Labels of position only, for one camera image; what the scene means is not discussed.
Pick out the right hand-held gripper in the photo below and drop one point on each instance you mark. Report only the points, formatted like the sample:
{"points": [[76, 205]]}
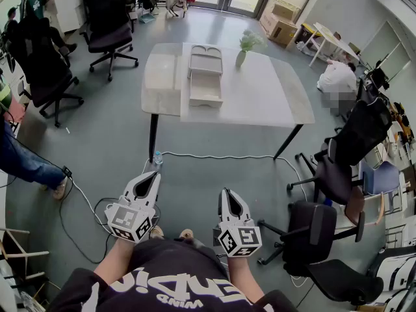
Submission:
{"points": [[240, 239]]}

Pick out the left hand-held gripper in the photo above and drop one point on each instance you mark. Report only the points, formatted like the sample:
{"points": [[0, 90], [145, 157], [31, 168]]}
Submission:
{"points": [[128, 221]]}

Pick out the white drawer organizer box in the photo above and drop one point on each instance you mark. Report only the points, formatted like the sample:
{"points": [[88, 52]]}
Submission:
{"points": [[205, 76]]}

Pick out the person's right forearm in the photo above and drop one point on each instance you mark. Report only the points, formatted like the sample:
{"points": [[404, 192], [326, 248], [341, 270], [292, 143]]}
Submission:
{"points": [[242, 278]]}

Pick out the person's left forearm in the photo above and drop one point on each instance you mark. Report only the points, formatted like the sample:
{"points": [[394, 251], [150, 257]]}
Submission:
{"points": [[115, 258]]}

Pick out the large cardboard box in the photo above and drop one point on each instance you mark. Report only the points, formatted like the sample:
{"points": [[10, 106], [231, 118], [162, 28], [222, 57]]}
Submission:
{"points": [[276, 28]]}

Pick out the clear water bottle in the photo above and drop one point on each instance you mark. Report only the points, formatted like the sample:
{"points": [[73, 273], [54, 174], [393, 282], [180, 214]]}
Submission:
{"points": [[158, 158]]}

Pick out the person's left shoe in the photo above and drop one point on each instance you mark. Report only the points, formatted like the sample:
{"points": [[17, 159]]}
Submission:
{"points": [[156, 232]]}

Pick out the person's shoe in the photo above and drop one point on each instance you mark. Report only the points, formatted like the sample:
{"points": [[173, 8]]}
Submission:
{"points": [[186, 233], [156, 232]]}

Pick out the person's right shoe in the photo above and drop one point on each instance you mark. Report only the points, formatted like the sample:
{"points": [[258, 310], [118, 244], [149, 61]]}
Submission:
{"points": [[186, 233]]}

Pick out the black power adapter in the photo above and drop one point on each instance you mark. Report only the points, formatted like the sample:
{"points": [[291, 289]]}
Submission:
{"points": [[67, 171]]}

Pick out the person's black printed shirt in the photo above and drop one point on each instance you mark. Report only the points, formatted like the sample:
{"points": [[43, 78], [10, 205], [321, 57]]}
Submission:
{"points": [[175, 271]]}

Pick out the grey table with black legs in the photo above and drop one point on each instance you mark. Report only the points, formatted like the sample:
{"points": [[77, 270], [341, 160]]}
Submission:
{"points": [[159, 86]]}

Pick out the brown wooden chair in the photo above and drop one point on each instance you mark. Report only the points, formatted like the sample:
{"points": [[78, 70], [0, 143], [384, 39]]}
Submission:
{"points": [[356, 211]]}

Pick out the white vase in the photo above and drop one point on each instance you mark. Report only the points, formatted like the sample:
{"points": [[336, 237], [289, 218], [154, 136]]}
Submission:
{"points": [[240, 59]]}

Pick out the black mesh office chair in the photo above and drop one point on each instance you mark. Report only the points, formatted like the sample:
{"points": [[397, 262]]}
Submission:
{"points": [[364, 135]]}

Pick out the blue plastic chair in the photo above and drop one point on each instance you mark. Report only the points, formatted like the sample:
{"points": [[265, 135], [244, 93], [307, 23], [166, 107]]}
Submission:
{"points": [[382, 177]]}

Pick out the white artificial flowers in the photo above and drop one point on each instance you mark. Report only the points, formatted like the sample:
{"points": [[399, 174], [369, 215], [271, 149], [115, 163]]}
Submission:
{"points": [[252, 41]]}

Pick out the teal dustpan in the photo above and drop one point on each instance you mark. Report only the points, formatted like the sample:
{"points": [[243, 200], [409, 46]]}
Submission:
{"points": [[148, 18]]}

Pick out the white and black device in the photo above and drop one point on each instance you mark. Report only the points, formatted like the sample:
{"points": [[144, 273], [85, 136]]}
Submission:
{"points": [[395, 270]]}

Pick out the black bin with yellow lid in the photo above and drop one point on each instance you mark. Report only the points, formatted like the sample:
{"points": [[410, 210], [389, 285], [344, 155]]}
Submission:
{"points": [[304, 34]]}

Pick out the white quadruped robot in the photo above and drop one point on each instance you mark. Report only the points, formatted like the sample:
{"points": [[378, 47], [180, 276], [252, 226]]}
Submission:
{"points": [[175, 0]]}

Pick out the white cabinet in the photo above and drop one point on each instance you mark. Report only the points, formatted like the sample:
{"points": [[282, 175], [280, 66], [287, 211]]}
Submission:
{"points": [[68, 8]]}

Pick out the white folding table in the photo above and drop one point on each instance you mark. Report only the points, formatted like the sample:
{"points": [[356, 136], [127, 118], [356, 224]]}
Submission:
{"points": [[331, 39]]}

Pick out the wooden stool frame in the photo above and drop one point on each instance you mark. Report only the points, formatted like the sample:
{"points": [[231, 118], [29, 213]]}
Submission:
{"points": [[19, 253]]}

